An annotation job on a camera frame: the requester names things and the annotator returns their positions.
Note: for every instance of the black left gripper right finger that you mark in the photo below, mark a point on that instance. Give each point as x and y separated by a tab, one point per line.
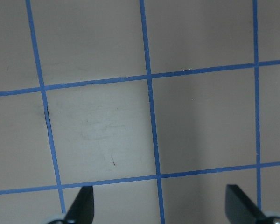
239	208

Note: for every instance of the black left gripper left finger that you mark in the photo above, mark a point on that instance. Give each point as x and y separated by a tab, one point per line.
82	208

